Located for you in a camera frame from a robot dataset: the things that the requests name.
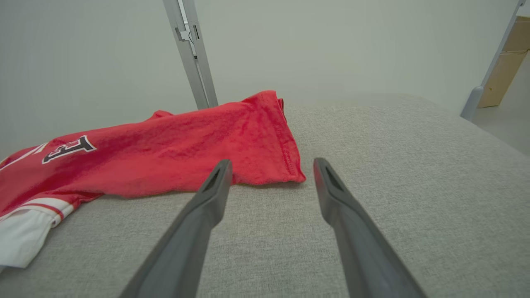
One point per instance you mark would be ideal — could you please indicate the grey slanted partition post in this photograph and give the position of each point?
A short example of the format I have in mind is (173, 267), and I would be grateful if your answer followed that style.
(501, 41)

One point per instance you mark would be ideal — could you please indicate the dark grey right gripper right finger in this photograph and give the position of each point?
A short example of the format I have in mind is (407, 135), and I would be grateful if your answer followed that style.
(364, 248)

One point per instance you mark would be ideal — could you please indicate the brown cardboard box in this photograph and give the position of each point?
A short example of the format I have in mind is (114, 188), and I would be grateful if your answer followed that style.
(505, 70)

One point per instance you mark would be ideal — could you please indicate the grey partition foot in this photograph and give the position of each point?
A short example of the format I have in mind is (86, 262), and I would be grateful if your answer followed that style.
(471, 105)

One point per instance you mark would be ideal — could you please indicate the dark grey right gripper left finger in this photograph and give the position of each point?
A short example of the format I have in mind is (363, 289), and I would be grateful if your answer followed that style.
(186, 240)

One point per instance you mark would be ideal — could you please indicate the red shirt with white trim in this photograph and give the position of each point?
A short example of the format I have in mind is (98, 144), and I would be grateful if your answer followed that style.
(165, 149)

